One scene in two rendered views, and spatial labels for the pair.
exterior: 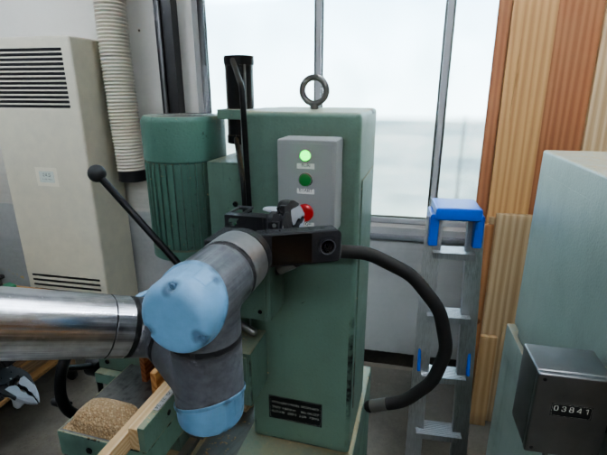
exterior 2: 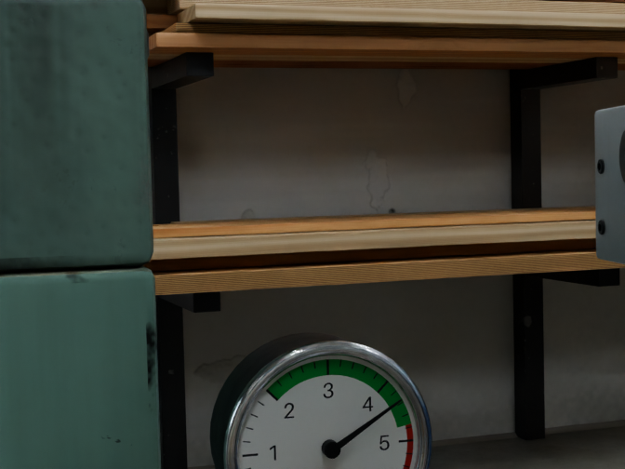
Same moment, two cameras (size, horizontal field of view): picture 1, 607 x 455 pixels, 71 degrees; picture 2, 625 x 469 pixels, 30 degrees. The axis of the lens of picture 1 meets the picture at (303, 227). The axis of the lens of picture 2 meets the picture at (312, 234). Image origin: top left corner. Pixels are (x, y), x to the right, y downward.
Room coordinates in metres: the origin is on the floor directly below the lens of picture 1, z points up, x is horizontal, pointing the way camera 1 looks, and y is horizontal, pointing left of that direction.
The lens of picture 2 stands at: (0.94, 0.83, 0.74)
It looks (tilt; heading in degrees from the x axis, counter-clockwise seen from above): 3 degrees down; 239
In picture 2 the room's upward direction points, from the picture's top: 1 degrees counter-clockwise
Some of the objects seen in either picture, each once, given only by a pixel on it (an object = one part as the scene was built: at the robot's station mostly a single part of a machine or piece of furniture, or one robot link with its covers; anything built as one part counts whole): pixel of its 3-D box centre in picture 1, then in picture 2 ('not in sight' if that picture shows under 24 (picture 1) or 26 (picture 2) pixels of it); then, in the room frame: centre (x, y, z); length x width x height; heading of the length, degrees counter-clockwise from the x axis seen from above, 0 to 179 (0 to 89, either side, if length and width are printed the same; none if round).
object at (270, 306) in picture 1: (254, 273); not in sight; (0.74, 0.09, 1.23); 0.09 x 0.08 x 0.15; 74
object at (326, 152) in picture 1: (310, 184); not in sight; (0.73, -0.01, 1.40); 0.10 x 0.06 x 0.16; 74
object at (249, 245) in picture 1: (234, 266); not in sight; (0.47, 0.08, 1.36); 0.08 x 0.05 x 0.08; 74
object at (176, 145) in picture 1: (188, 185); not in sight; (0.95, 0.26, 1.35); 0.18 x 0.18 x 0.31
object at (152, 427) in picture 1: (215, 351); not in sight; (0.93, 0.22, 0.93); 0.60 x 0.02 x 0.06; 164
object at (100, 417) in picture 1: (105, 412); not in sight; (0.73, 0.41, 0.92); 0.14 x 0.09 x 0.04; 74
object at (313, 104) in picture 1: (313, 91); not in sight; (0.87, -0.02, 1.55); 0.06 x 0.02 x 0.06; 74
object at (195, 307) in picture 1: (201, 296); not in sight; (0.39, 0.10, 1.36); 0.11 x 0.08 x 0.09; 164
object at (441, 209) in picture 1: (443, 348); not in sight; (1.47, -0.55, 0.58); 0.27 x 0.25 x 1.16; 170
